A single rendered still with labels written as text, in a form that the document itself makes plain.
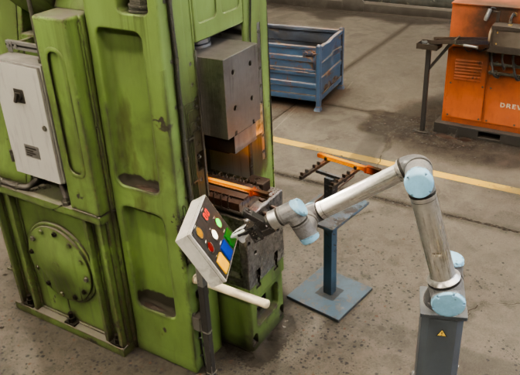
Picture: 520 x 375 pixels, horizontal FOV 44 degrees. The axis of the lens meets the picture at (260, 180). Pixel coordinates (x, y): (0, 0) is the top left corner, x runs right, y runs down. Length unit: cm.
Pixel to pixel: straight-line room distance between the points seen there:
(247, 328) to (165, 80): 158
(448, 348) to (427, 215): 86
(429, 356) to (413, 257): 137
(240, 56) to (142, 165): 73
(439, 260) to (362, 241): 193
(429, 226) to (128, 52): 155
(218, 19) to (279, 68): 392
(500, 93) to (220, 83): 379
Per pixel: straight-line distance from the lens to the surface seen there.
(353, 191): 296
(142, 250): 360
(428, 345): 341
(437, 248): 290
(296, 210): 287
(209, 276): 285
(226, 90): 305
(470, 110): 650
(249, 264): 350
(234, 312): 378
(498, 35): 608
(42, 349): 421
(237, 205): 336
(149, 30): 288
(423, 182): 272
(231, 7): 329
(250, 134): 330
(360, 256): 467
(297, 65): 698
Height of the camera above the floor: 267
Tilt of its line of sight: 28 degrees down
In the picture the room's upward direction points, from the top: 3 degrees counter-clockwise
